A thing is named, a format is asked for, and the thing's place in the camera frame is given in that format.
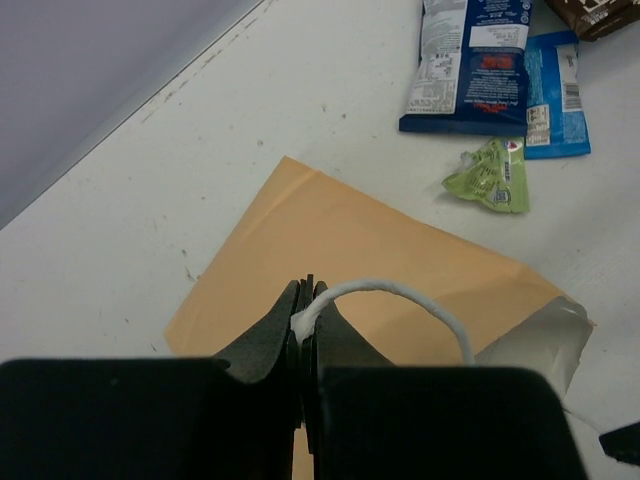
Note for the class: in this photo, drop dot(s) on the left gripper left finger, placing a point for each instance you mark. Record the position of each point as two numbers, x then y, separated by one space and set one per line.
257 411

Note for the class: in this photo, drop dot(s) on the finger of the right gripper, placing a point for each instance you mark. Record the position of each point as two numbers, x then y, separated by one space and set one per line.
622 444

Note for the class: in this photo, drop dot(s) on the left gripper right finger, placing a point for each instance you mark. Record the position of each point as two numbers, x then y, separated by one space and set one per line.
334 342

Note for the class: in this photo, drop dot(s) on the brown paper bag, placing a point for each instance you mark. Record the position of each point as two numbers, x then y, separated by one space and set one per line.
482 346

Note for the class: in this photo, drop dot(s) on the green small snack packet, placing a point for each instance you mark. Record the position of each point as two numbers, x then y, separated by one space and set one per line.
494 176

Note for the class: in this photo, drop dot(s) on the dark blue snack bag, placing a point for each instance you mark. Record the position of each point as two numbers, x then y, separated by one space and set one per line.
471 77

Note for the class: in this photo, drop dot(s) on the light blue snack packet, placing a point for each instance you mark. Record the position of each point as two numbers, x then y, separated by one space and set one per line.
557 126

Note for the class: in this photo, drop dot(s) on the brown Kettle chips bag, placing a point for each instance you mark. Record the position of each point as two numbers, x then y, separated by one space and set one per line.
591 20

